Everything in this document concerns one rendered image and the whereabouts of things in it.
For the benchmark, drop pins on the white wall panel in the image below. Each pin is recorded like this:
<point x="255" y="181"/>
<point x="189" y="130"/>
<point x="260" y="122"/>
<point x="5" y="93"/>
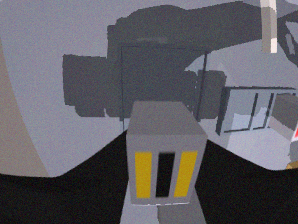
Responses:
<point x="18" y="155"/>

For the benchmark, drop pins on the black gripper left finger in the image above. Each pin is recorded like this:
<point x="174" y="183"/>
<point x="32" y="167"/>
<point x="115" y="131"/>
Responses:
<point x="91" y="193"/>

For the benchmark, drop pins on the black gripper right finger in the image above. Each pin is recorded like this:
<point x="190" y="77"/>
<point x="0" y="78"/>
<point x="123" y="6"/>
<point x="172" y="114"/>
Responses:
<point x="233" y="190"/>

